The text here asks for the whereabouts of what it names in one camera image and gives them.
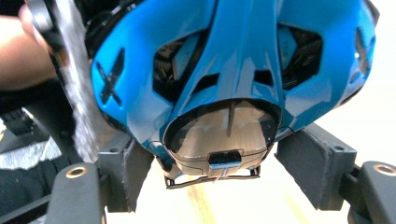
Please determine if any grey knitted cloth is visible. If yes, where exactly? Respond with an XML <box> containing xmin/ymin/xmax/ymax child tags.
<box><xmin>56</xmin><ymin>0</ymin><xmax>109</xmax><ymax>164</ymax></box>

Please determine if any blue toy car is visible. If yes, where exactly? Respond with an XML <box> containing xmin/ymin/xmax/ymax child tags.
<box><xmin>84</xmin><ymin>0</ymin><xmax>381</xmax><ymax>190</ymax></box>

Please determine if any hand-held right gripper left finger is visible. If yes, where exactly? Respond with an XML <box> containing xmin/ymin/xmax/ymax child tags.
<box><xmin>96</xmin><ymin>138</ymin><xmax>156</xmax><ymax>215</ymax></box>

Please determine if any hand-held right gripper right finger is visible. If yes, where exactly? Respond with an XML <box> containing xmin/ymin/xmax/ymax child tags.
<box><xmin>275</xmin><ymin>122</ymin><xmax>358</xmax><ymax>212</ymax></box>

